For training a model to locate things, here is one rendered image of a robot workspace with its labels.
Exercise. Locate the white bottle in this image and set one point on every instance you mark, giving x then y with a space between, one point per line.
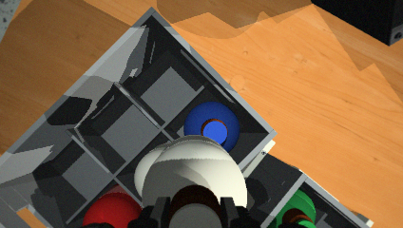
144 164
195 172

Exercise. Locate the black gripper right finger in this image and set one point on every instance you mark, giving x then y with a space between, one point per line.
237 216

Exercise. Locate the dark grey plastic crate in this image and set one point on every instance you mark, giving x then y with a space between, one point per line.
273 182
136 96

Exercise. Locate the red bottle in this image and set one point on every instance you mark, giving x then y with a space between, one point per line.
115 208

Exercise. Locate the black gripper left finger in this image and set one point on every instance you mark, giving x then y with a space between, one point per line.
152 216

